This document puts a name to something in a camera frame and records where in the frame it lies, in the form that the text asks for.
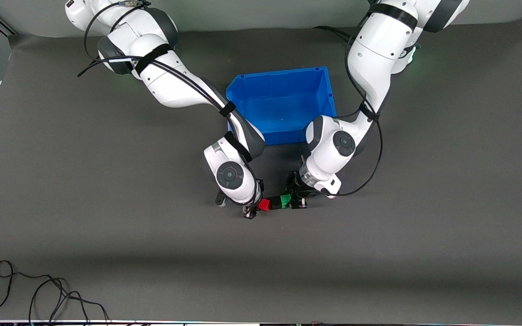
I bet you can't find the dark grey table mat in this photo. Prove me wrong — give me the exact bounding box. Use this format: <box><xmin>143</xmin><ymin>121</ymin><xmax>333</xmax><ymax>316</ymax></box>
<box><xmin>0</xmin><ymin>18</ymin><xmax>522</xmax><ymax>323</ymax></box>

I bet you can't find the blue plastic storage bin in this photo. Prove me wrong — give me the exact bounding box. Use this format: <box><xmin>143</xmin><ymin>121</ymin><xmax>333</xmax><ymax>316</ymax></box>
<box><xmin>226</xmin><ymin>67</ymin><xmax>338</xmax><ymax>146</ymax></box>

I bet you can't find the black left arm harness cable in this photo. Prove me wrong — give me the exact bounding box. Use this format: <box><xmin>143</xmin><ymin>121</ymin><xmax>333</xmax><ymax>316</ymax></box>
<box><xmin>298</xmin><ymin>14</ymin><xmax>384</xmax><ymax>198</ymax></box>

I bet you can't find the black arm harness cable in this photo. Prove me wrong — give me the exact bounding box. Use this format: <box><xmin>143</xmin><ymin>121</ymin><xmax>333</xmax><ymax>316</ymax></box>
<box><xmin>298</xmin><ymin>14</ymin><xmax>384</xmax><ymax>198</ymax></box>
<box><xmin>77</xmin><ymin>0</ymin><xmax>261</xmax><ymax>213</ymax></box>

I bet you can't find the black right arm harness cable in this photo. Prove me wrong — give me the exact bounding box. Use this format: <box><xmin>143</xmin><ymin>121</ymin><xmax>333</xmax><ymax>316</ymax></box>
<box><xmin>77</xmin><ymin>0</ymin><xmax>261</xmax><ymax>213</ymax></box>

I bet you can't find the black left arm base cable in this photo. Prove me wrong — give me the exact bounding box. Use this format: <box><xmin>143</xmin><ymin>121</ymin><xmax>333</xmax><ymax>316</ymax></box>
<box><xmin>313</xmin><ymin>26</ymin><xmax>357</xmax><ymax>46</ymax></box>

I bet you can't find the thin black loose cable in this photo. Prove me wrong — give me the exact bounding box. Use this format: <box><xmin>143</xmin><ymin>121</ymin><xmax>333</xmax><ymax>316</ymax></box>
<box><xmin>0</xmin><ymin>260</ymin><xmax>110</xmax><ymax>323</ymax></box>

